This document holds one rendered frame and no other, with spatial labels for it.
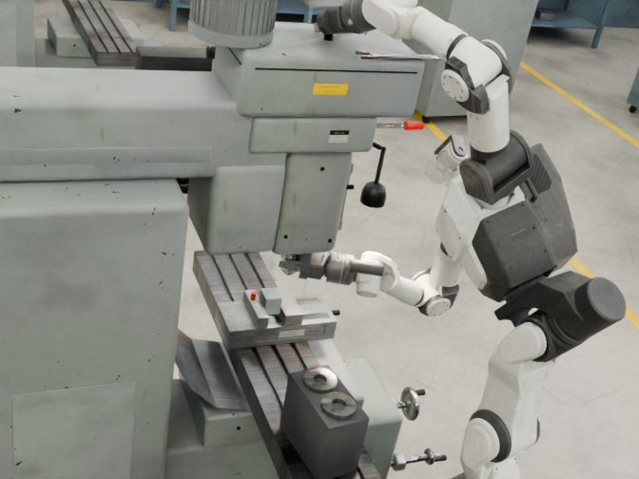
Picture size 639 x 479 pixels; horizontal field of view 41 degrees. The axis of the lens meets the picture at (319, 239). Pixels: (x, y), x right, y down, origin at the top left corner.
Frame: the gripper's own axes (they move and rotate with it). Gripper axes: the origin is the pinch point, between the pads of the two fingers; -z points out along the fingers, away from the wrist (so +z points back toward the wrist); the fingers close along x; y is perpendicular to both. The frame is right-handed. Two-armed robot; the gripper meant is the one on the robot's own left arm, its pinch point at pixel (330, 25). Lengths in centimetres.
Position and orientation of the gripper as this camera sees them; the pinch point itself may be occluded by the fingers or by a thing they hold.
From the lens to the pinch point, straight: 217.8
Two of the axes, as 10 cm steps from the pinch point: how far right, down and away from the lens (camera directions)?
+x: 8.2, -1.7, 5.5
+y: -1.4, -9.9, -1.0
